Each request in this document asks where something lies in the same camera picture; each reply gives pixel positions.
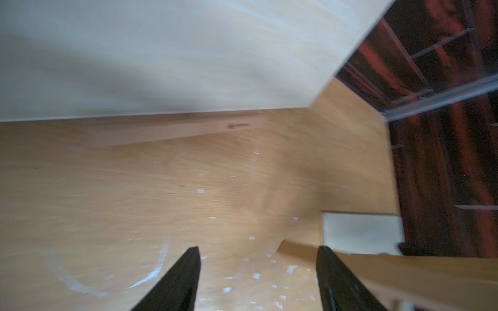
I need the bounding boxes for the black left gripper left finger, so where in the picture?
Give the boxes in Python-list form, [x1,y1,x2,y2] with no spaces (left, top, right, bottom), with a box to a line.
[132,246,201,311]

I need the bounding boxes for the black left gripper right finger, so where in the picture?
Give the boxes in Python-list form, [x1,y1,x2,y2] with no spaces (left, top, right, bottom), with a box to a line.
[316,246,386,311]

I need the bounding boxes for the pale plywood board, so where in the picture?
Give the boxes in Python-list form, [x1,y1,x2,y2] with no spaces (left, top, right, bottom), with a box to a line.
[1,1,391,122]
[322,213,404,255]

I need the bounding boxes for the wooden easel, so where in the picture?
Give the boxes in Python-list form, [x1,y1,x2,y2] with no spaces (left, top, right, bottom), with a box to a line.
[278,241,497,310]
[88,112,265,148]

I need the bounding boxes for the grey aluminium right rail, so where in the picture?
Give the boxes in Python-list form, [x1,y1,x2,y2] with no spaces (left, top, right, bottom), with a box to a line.
[384,74,497,123]

